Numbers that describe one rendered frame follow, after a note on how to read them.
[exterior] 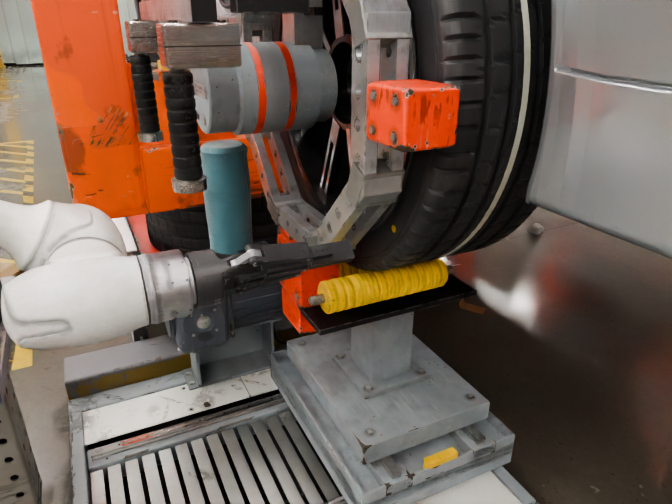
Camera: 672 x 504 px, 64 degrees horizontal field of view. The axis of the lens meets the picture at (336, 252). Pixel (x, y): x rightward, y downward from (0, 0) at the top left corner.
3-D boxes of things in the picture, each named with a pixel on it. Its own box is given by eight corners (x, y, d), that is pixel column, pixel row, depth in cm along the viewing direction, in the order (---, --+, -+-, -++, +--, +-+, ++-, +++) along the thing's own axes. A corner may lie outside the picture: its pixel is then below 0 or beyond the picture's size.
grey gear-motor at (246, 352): (339, 368, 146) (340, 250, 132) (183, 413, 129) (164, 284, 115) (313, 335, 161) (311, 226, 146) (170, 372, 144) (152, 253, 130)
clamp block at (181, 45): (243, 67, 65) (240, 19, 63) (167, 70, 62) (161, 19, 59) (232, 64, 69) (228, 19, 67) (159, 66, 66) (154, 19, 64)
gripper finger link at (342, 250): (304, 249, 77) (305, 247, 77) (347, 241, 80) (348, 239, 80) (310, 268, 77) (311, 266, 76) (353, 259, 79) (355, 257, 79)
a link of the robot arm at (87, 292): (143, 270, 61) (129, 228, 72) (-14, 298, 55) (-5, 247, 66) (155, 347, 66) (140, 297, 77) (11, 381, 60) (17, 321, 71)
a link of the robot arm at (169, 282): (151, 313, 63) (202, 302, 65) (136, 243, 65) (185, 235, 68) (150, 333, 71) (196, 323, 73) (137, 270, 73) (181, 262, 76)
